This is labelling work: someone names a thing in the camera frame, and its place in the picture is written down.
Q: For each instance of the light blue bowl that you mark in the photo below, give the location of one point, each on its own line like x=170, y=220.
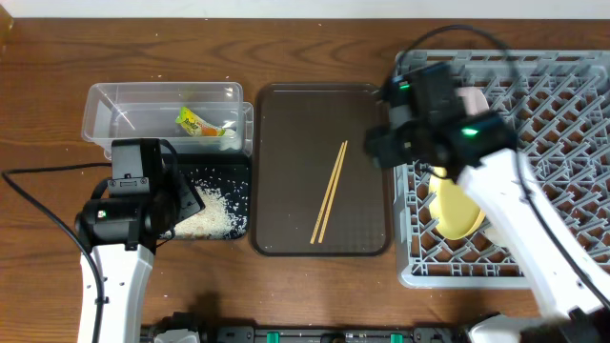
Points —
x=399, y=116

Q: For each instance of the grey dishwasher rack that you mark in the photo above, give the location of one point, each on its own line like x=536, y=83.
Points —
x=561, y=114

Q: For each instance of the brown serving tray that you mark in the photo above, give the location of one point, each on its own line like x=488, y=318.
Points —
x=317, y=191

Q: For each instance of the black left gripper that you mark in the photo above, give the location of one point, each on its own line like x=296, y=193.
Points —
x=189, y=202

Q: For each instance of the clear plastic waste bin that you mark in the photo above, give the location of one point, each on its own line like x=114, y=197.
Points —
x=148, y=110

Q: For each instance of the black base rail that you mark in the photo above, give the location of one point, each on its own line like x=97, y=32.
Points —
x=188, y=327

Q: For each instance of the spilled rice pile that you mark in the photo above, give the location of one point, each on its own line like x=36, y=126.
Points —
x=221, y=219

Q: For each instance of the yellow plate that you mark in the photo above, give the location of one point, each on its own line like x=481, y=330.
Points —
x=456, y=213

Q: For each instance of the wooden chopstick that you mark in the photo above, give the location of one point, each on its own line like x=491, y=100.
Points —
x=332, y=193
x=327, y=193

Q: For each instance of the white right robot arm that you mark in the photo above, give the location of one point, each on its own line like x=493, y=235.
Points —
x=431, y=123

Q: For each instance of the green snack wrapper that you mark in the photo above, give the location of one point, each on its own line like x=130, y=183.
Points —
x=196, y=126

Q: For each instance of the white cup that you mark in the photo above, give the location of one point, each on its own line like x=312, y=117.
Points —
x=493, y=236

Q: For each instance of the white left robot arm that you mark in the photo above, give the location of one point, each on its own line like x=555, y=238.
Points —
x=122, y=225

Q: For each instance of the white rice bowl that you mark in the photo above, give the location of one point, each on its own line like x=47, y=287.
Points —
x=473, y=99

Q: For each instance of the white tissue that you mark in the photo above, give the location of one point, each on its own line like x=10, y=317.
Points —
x=229, y=140

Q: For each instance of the black waste tray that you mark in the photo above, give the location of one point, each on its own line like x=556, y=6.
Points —
x=230, y=173

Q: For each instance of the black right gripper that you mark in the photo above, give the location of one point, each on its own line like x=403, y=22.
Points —
x=382, y=150

